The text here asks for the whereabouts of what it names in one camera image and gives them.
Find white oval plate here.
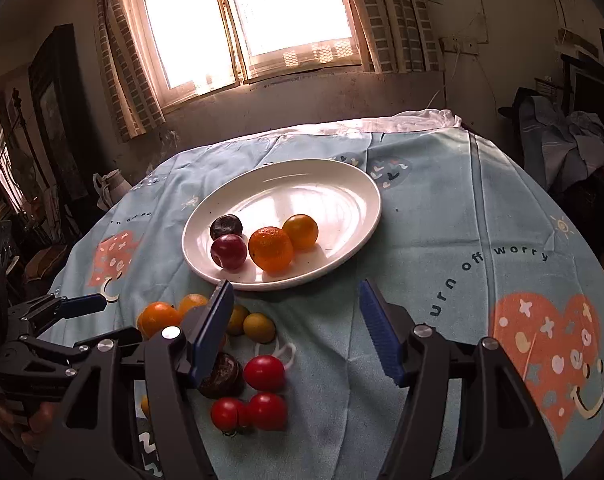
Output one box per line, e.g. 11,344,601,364
182,158,383,292

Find large orange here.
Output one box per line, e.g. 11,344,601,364
248,226,295,274

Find dark purple plum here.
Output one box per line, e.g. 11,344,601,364
210,214,245,241
198,352,245,400

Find red tomato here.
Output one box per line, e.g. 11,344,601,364
243,355,287,392
210,397,250,433
247,392,289,432

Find wall socket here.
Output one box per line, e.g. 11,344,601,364
442,36,477,53

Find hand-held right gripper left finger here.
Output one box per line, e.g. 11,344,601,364
32,280,235,480

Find small yellow-orange citrus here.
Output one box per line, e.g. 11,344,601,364
282,214,319,251

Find white lace curtain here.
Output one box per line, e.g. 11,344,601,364
242,37,363,83

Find yellow-green citrus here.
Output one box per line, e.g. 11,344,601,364
243,312,277,345
226,304,250,337

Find light blue printed tablecloth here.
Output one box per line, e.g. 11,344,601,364
32,119,604,480

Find white jug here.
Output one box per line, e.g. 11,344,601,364
93,170,133,211

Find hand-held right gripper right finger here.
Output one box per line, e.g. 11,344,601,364
358,279,565,480

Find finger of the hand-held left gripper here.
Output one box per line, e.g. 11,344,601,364
12,327,144,376
7,294,109,336

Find person's left hand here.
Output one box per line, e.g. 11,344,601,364
0,387,58,448

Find white sheet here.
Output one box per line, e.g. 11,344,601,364
222,109,462,137

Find red plum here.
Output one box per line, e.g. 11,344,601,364
211,234,248,272

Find window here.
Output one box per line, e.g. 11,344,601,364
119,0,365,111

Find dark framed picture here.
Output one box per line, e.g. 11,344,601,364
28,24,90,201

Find black monitor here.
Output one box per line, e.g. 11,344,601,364
569,60,604,126

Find pile of clothes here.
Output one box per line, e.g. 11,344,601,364
512,87,604,191

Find brown seat cushion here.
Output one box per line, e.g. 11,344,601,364
24,245,68,281

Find checked curtain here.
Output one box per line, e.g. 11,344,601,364
93,0,167,143
339,0,445,75

